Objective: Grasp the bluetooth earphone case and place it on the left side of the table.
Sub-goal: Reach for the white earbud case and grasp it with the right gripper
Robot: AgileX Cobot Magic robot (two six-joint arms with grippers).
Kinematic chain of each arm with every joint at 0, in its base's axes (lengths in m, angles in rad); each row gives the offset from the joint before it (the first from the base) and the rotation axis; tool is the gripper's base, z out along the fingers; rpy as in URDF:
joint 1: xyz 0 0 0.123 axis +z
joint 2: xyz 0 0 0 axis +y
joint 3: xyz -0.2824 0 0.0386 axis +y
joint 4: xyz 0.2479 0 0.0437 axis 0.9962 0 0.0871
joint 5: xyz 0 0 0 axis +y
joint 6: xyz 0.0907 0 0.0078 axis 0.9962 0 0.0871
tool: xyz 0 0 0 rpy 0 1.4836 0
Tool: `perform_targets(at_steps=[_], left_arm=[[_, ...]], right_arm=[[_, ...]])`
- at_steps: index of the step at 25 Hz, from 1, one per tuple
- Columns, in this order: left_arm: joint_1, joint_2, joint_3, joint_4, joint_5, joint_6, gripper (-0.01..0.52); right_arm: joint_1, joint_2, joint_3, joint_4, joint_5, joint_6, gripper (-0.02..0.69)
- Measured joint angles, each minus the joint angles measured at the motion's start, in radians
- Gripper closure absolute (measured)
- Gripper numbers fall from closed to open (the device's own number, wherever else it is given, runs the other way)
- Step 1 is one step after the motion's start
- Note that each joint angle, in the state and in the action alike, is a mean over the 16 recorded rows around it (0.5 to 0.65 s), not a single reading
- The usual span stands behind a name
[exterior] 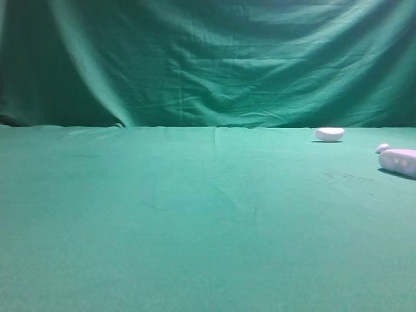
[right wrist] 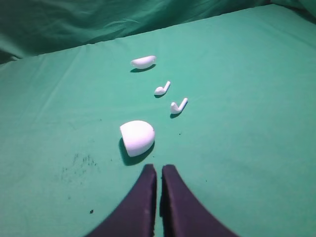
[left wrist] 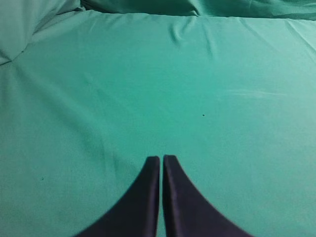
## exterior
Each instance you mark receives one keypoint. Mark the white oval earphone case lid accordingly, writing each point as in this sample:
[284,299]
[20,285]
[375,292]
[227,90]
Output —
[329,134]

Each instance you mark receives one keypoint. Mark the green backdrop curtain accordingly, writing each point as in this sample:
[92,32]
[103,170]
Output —
[208,63]

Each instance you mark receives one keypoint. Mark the green table cloth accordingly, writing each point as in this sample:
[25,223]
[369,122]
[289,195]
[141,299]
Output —
[204,219]

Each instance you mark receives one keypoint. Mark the small white earbud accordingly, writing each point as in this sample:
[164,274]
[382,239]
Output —
[382,147]

